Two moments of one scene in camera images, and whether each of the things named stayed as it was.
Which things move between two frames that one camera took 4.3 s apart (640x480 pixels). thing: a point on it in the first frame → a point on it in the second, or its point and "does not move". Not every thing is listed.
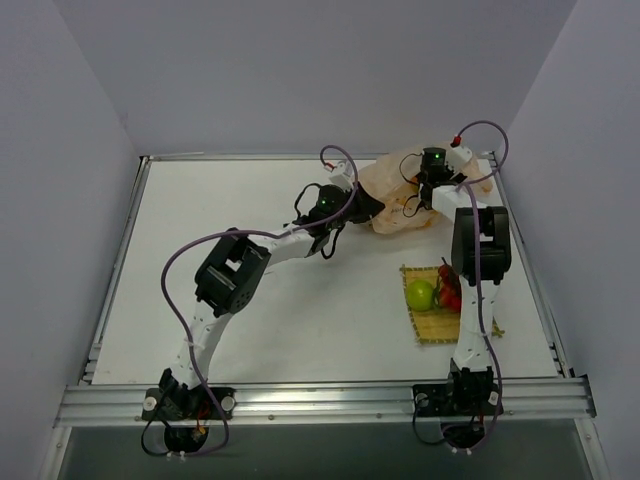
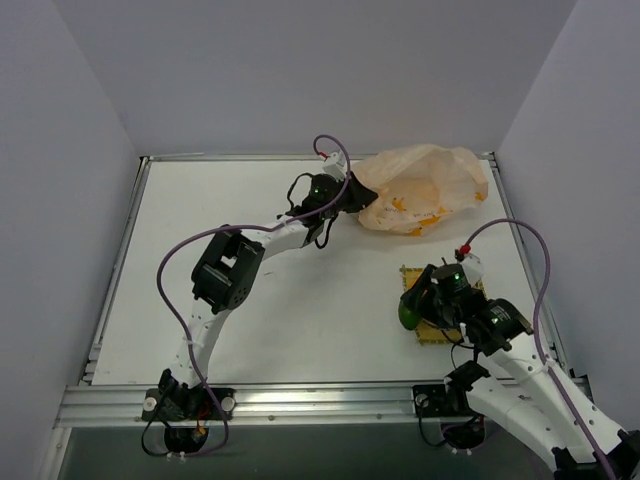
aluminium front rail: [122, 404] does not move
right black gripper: [426, 195] → [423, 295]
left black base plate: [202, 407] does not move
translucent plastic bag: [392, 177] does not move
